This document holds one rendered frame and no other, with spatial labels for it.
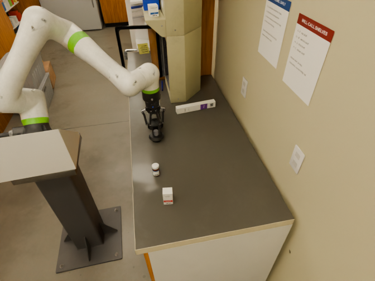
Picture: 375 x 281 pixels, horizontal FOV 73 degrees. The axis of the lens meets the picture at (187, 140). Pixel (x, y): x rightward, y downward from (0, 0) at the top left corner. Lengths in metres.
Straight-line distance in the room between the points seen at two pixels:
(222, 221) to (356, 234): 0.50
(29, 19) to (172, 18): 0.73
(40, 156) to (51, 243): 1.13
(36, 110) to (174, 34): 0.87
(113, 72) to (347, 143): 0.96
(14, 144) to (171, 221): 0.81
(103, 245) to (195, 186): 1.18
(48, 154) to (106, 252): 1.06
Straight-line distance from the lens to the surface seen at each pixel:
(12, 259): 2.53
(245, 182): 1.33
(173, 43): 1.67
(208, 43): 2.13
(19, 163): 1.51
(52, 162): 1.48
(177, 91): 1.82
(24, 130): 1.56
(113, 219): 2.37
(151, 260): 1.24
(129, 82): 1.19
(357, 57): 0.89
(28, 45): 1.35
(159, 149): 1.49
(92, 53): 1.32
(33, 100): 1.52
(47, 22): 1.32
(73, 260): 2.29
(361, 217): 0.98
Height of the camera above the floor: 1.95
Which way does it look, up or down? 41 degrees down
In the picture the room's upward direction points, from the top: 1 degrees counter-clockwise
